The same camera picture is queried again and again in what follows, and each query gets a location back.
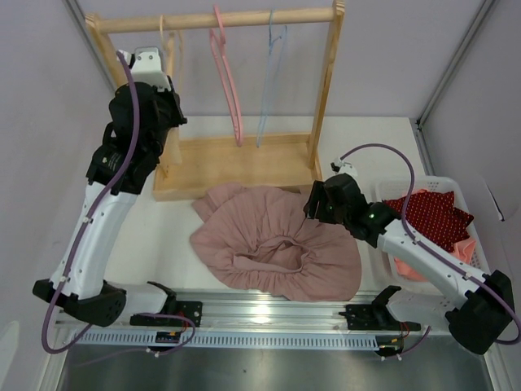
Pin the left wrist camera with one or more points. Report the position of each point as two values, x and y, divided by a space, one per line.
146 67

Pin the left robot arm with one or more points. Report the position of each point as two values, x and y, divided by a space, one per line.
78 285

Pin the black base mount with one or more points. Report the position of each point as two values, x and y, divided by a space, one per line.
375 316
183 311

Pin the salmon pink cloth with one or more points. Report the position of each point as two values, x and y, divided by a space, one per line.
464 248

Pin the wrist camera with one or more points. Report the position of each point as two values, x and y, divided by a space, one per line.
146 67
339 166

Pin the aluminium mounting rail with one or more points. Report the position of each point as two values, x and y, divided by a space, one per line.
257 312

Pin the red polka dot cloth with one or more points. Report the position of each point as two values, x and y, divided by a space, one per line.
431 216

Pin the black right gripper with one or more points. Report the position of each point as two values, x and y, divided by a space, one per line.
318 194

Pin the pink plastic hanger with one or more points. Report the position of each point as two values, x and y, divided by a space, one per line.
217 44

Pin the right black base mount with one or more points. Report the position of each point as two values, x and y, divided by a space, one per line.
375 316

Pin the blue wire hanger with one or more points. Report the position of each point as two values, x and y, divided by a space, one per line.
276 47

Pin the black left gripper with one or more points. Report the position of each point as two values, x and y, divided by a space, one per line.
177 116

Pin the pink pleated skirt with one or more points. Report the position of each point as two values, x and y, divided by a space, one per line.
259 238

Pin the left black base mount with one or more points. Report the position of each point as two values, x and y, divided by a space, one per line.
183 311

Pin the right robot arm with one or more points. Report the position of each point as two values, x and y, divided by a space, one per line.
473 306

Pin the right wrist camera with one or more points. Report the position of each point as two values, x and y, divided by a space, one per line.
339 166

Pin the white slotted cable duct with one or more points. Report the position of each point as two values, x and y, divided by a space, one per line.
243 340

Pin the white plastic basket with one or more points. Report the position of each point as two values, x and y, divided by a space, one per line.
433 223

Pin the wooden clothes rack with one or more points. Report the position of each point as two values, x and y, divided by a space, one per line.
188 168

